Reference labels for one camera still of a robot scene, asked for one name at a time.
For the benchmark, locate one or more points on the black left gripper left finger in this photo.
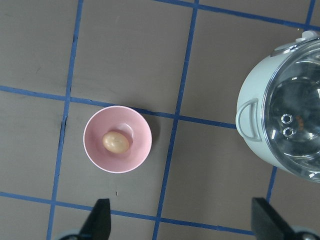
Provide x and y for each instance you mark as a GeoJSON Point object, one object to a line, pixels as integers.
{"type": "Point", "coordinates": [98, 224]}

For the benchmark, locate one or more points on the pink bowl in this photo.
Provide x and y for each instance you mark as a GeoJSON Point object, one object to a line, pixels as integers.
{"type": "Point", "coordinates": [126, 121]}

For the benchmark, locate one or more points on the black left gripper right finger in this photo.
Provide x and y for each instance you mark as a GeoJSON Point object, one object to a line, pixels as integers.
{"type": "Point", "coordinates": [267, 224]}

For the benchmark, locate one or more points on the brown egg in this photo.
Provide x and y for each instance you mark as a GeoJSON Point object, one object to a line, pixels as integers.
{"type": "Point", "coordinates": [115, 142]}

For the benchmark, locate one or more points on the pale green electric pot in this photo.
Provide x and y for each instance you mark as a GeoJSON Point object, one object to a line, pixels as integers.
{"type": "Point", "coordinates": [250, 102]}

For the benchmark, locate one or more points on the glass pot lid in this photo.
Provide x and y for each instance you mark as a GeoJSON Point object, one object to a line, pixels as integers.
{"type": "Point", "coordinates": [291, 112]}

